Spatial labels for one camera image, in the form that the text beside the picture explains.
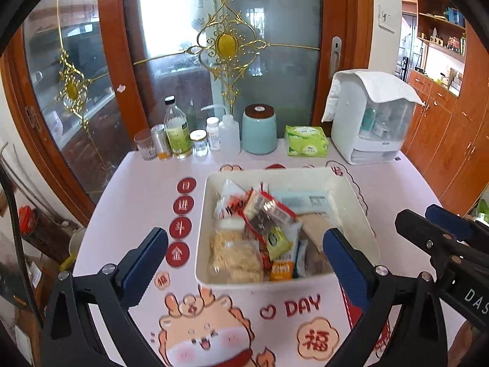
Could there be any person's right hand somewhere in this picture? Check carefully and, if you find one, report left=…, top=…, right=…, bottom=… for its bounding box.
left=446, top=318, right=489, bottom=367

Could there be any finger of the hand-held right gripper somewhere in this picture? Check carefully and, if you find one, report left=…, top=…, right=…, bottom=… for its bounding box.
left=425, top=204, right=489, bottom=247
left=395, top=209, right=489, bottom=266

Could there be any green tissue pack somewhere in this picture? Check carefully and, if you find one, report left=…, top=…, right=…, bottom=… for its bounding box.
left=284, top=124, right=329, bottom=158

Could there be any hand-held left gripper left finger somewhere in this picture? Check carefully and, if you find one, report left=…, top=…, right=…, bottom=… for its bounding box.
left=41, top=227, right=169, bottom=367

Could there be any red round tin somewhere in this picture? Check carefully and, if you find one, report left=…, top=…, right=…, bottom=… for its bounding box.
left=18, top=205, right=39, bottom=236

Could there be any wooden cabinet with shelves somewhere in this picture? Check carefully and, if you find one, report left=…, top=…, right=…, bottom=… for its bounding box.
left=401, top=0, right=489, bottom=217

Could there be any white appliance with cloth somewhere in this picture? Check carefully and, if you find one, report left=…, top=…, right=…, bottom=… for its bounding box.
left=330, top=74, right=416, bottom=165

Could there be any white printed snack packet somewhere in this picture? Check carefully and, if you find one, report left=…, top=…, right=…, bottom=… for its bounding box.
left=282, top=225, right=308, bottom=278

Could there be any light blue snack packet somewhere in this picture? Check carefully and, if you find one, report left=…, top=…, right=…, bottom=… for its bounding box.
left=268, top=187, right=332, bottom=215

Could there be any small gold lid glass jar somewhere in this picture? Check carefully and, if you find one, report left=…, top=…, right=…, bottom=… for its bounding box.
left=189, top=129, right=209, bottom=157

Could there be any white pill bottle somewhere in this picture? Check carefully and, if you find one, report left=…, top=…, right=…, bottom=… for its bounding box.
left=206, top=116, right=222, bottom=151

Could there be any wooden glass door with handle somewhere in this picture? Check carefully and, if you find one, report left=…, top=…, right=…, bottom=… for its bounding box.
left=97, top=0, right=375, bottom=154

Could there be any white wall switch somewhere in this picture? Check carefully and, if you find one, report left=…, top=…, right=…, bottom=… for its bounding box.
left=378, top=4, right=399, bottom=33

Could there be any brown paper snack packet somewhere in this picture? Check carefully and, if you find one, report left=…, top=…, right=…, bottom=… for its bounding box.
left=296, top=213, right=334, bottom=274

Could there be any white rectangular plastic tray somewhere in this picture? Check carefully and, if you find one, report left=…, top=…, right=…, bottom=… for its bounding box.
left=194, top=167, right=381, bottom=286

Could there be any clear glass tumbler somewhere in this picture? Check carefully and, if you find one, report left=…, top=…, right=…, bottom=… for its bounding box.
left=134, top=129, right=157, bottom=161

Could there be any clear plastic squeeze bottle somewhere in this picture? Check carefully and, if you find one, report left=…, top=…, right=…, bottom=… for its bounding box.
left=200, top=105, right=241, bottom=156

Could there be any teal canister with brown lid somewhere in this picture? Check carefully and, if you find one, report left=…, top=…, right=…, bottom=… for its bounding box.
left=241, top=103, right=279, bottom=156

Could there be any green label clear bottle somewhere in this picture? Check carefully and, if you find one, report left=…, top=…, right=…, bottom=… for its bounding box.
left=164, top=96, right=193, bottom=160

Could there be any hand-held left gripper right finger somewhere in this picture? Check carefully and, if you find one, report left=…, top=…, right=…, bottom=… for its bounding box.
left=322, top=227, right=447, bottom=367

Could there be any white folded towel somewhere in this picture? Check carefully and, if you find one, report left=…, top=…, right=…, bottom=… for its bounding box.
left=321, top=69, right=425, bottom=123

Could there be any silver and orange can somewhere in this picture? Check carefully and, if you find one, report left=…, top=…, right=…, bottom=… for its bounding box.
left=150, top=124, right=173, bottom=160

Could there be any red and white snack packet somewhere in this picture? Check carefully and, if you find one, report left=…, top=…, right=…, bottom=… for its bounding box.
left=213, top=178, right=253, bottom=219

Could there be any green and yellow snack packet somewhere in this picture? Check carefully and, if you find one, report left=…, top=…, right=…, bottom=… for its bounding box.
left=265, top=225, right=294, bottom=261

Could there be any orange snack packet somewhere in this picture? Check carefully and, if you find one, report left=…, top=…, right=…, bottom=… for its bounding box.
left=269, top=261, right=296, bottom=282

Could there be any clear rice cracker packet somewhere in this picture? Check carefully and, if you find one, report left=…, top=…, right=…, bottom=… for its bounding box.
left=208, top=218, right=265, bottom=284

